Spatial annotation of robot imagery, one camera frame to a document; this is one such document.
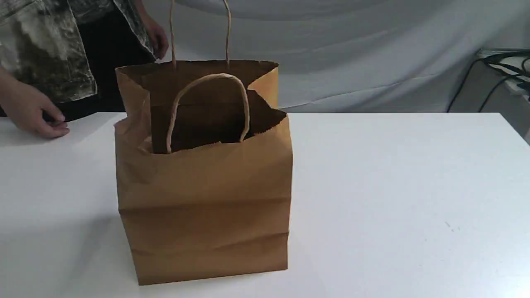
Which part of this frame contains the person's left hand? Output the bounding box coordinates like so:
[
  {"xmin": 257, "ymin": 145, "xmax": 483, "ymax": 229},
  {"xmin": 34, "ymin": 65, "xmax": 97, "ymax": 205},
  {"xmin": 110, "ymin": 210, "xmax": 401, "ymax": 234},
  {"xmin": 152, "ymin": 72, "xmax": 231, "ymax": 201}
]
[{"xmin": 140, "ymin": 14, "xmax": 169, "ymax": 59}]

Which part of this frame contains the person's right hand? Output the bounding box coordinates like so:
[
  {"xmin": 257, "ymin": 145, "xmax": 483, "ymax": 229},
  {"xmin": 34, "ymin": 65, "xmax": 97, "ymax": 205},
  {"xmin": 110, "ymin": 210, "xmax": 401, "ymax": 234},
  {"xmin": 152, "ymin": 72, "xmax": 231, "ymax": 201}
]
[{"xmin": 1, "ymin": 79, "xmax": 70, "ymax": 139}]

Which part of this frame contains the brown paper bag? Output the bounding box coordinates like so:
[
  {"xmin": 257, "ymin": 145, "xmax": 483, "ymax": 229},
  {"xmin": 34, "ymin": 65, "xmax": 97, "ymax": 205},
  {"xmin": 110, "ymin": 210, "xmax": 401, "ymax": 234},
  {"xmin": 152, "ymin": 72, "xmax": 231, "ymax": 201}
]
[{"xmin": 114, "ymin": 0, "xmax": 294, "ymax": 286}]

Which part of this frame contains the camouflage jacket person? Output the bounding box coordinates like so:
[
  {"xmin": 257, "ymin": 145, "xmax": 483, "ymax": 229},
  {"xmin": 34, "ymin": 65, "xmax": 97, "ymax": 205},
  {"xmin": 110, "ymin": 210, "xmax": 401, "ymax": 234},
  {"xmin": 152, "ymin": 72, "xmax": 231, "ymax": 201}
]
[{"xmin": 1, "ymin": 0, "xmax": 156, "ymax": 121}]

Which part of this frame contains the white fabric backdrop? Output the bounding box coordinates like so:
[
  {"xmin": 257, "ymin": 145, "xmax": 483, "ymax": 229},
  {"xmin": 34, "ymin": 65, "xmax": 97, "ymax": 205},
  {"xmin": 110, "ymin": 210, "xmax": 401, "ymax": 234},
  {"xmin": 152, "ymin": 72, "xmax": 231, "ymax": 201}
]
[{"xmin": 228, "ymin": 0, "xmax": 529, "ymax": 113}]

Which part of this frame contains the grey side cabinet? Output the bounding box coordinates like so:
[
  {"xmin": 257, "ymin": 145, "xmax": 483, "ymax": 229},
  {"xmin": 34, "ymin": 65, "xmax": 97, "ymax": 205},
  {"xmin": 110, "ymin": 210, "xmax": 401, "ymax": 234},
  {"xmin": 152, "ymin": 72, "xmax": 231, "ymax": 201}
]
[{"xmin": 446, "ymin": 48, "xmax": 530, "ymax": 143}]

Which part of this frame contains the black cable bundle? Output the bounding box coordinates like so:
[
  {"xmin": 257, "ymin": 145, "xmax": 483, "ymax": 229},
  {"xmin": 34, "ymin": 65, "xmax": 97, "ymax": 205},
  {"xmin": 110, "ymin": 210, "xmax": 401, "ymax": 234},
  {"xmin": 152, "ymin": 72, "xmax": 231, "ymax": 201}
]
[{"xmin": 447, "ymin": 50, "xmax": 530, "ymax": 113}]

